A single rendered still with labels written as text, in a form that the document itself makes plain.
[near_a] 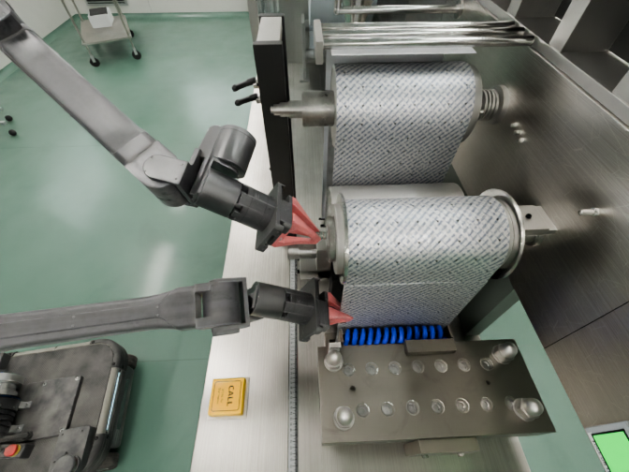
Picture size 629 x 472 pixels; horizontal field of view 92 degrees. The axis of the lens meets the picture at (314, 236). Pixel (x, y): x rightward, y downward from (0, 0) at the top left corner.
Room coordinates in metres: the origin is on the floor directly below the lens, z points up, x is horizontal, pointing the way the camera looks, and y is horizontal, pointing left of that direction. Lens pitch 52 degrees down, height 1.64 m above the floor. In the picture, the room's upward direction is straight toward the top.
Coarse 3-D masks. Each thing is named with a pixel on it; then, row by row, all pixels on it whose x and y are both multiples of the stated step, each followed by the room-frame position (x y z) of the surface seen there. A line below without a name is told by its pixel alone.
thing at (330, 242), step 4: (328, 216) 0.32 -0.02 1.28; (332, 216) 0.33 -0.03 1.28; (328, 220) 0.31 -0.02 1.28; (332, 220) 0.31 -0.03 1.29; (328, 224) 0.30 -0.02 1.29; (332, 224) 0.30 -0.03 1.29; (328, 228) 0.30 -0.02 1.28; (332, 228) 0.30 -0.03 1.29; (328, 232) 0.30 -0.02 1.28; (332, 232) 0.29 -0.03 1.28; (328, 236) 0.29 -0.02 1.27; (332, 236) 0.28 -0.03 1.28; (328, 240) 0.29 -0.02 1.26; (332, 240) 0.28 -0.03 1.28; (328, 244) 0.29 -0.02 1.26; (332, 244) 0.27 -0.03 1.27; (328, 248) 0.28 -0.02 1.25; (332, 248) 0.27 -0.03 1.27; (328, 252) 0.28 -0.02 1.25; (332, 252) 0.27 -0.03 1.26; (328, 256) 0.28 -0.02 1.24; (332, 256) 0.27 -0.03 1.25; (328, 260) 0.27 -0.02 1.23; (332, 260) 0.27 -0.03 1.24
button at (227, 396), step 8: (216, 384) 0.16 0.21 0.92; (224, 384) 0.16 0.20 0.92; (232, 384) 0.16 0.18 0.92; (240, 384) 0.16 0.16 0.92; (216, 392) 0.14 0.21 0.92; (224, 392) 0.14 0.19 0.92; (232, 392) 0.14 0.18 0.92; (240, 392) 0.14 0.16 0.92; (216, 400) 0.13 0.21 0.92; (224, 400) 0.13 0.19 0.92; (232, 400) 0.13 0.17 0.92; (240, 400) 0.13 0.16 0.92; (216, 408) 0.11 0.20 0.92; (224, 408) 0.11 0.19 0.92; (232, 408) 0.11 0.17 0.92; (240, 408) 0.11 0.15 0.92; (216, 416) 0.10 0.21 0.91
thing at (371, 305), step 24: (360, 288) 0.24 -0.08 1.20; (384, 288) 0.24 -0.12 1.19; (408, 288) 0.24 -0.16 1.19; (432, 288) 0.25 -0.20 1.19; (456, 288) 0.25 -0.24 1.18; (480, 288) 0.25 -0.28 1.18; (360, 312) 0.24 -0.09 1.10; (384, 312) 0.24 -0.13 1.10; (408, 312) 0.25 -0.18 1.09; (432, 312) 0.25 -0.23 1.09; (456, 312) 0.25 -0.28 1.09
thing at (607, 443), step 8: (600, 440) 0.04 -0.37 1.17; (608, 440) 0.04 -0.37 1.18; (616, 440) 0.03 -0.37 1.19; (624, 440) 0.03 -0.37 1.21; (600, 448) 0.03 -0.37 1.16; (608, 448) 0.03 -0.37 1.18; (616, 448) 0.03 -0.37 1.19; (624, 448) 0.03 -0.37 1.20; (608, 456) 0.02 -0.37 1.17; (616, 456) 0.02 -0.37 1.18; (624, 456) 0.02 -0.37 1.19; (608, 464) 0.01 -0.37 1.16; (616, 464) 0.01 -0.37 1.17; (624, 464) 0.01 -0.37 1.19
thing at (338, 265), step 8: (336, 208) 0.32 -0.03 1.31; (504, 208) 0.32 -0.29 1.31; (336, 216) 0.30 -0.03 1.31; (336, 224) 0.29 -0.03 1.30; (336, 232) 0.28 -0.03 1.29; (512, 232) 0.28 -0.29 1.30; (336, 240) 0.28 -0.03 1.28; (512, 240) 0.27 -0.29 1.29; (336, 248) 0.27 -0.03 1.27; (336, 256) 0.26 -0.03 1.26; (336, 264) 0.25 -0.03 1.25; (336, 272) 0.25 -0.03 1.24
